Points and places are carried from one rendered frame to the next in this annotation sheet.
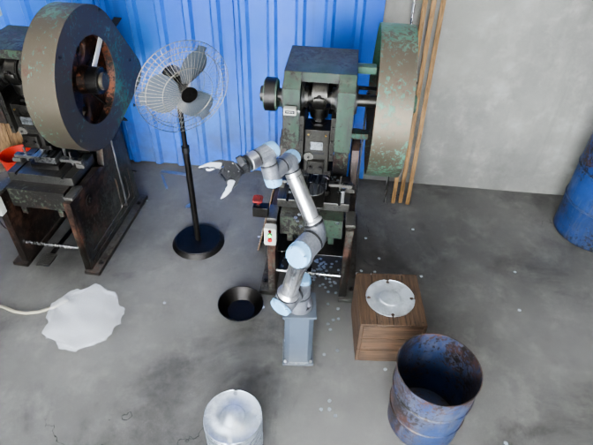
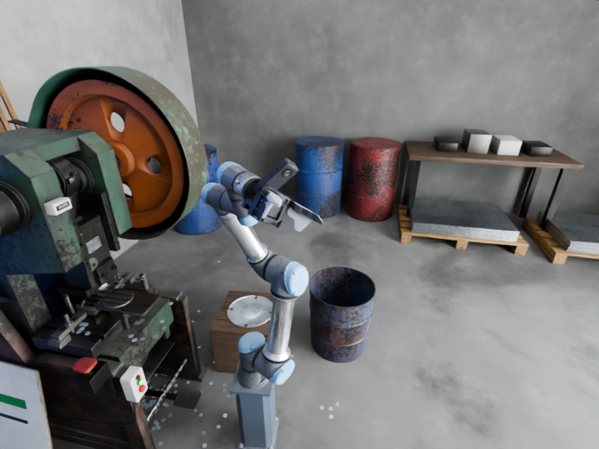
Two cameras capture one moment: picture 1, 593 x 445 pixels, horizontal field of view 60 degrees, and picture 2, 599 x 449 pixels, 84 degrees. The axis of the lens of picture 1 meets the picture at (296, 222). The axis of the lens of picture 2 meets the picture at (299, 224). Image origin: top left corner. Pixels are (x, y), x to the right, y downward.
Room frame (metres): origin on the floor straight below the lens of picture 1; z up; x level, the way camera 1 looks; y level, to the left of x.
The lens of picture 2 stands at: (1.54, 1.02, 1.78)
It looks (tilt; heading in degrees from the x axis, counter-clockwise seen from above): 27 degrees down; 277
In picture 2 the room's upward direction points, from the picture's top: straight up
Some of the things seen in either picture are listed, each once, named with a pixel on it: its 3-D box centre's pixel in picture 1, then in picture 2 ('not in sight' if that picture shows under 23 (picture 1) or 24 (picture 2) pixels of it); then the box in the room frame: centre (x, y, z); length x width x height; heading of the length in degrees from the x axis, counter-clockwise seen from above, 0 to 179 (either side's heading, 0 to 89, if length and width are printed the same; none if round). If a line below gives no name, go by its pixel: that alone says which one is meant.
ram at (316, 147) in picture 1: (317, 146); (86, 248); (2.59, -0.11, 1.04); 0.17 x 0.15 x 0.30; 175
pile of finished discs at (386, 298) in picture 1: (390, 297); (250, 310); (2.03, -0.57, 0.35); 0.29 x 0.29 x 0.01
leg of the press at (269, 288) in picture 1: (276, 201); (44, 387); (2.80, 0.14, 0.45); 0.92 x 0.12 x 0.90; 175
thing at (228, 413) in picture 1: (232, 416); not in sight; (1.31, 0.29, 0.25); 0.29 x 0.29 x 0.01
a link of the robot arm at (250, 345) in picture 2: (299, 284); (252, 350); (1.87, -0.03, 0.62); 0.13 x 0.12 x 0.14; 148
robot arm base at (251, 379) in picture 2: (299, 298); (253, 367); (1.87, -0.03, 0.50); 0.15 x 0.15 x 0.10
